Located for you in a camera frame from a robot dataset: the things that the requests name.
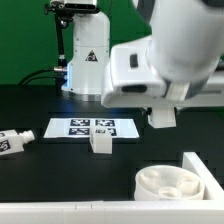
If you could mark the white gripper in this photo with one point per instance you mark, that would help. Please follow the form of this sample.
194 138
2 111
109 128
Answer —
129 82

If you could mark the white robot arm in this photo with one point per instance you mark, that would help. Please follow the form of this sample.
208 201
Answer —
175 66

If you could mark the white marker sheet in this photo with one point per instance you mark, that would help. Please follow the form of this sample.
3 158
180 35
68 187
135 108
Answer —
80 127

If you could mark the white L-shaped fence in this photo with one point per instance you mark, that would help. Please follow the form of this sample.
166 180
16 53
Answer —
210 210

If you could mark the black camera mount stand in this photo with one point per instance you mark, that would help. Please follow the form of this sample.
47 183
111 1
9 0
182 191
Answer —
63 11

